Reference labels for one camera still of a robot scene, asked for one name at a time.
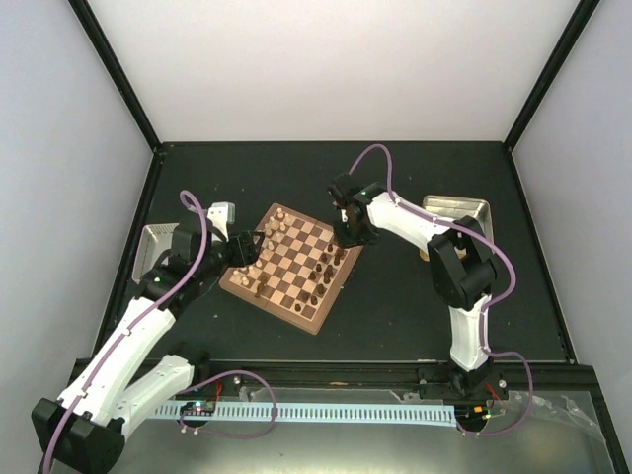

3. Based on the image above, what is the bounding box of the tall brown chess piece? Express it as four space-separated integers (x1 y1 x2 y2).
255 276 268 298

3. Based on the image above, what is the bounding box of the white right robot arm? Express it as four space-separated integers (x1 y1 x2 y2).
328 173 499 398

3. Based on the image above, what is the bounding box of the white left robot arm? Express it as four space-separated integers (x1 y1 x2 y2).
32 210 265 473

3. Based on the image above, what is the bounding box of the wooden chess board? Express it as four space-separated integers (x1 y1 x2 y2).
219 203 361 335

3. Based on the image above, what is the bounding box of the gold metal tin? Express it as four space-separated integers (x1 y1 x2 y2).
422 195 495 242

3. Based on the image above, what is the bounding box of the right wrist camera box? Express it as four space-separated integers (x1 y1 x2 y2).
327 173 357 212

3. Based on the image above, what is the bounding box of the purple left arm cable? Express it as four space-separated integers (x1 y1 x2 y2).
41 190 277 474

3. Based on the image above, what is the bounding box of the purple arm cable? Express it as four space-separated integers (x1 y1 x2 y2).
41 190 277 474
348 143 534 438

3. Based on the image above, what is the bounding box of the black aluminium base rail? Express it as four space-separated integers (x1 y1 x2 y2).
73 358 618 474

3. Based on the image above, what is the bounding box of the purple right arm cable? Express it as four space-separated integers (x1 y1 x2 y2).
348 143 534 438

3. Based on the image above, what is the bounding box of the white slotted cable duct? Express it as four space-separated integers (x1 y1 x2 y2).
149 401 457 428

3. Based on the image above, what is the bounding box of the black corner frame post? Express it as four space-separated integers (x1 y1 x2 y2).
68 0 162 152
503 0 600 151

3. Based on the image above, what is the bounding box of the black right corner frame post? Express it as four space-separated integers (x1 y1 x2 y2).
503 0 600 151

